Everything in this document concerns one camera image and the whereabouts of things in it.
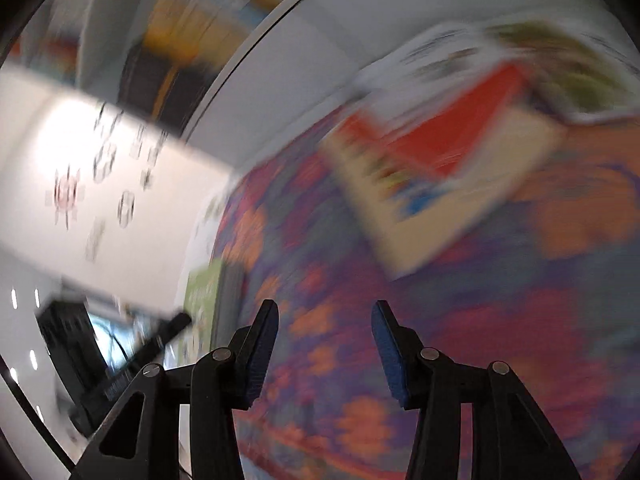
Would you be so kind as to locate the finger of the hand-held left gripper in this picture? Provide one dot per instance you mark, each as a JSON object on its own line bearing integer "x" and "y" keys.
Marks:
{"x": 165, "y": 335}

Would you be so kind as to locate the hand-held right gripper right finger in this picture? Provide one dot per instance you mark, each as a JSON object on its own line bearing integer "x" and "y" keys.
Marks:
{"x": 392, "y": 355}

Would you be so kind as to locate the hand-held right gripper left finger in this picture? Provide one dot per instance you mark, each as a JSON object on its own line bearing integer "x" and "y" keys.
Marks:
{"x": 257, "y": 355}

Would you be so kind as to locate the red book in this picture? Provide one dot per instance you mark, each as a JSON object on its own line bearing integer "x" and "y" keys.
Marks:
{"x": 450, "y": 120}

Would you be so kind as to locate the floral blanket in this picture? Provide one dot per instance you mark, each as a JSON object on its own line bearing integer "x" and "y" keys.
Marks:
{"x": 500, "y": 360}

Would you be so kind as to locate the beige illustrated book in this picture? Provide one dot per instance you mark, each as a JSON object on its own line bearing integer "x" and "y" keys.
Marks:
{"x": 450, "y": 220}

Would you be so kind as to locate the row of black shelved volumes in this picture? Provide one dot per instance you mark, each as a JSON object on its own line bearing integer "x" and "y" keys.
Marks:
{"x": 145, "y": 85}

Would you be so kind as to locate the white bookshelf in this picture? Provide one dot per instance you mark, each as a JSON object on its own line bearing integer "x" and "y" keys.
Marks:
{"x": 300, "y": 60}

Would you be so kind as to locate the row of colourful shelved paperbacks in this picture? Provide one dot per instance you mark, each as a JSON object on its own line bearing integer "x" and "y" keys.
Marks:
{"x": 210, "y": 5}

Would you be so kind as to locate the white book with animal illustration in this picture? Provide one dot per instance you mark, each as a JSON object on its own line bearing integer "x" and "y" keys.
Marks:
{"x": 560, "y": 60}

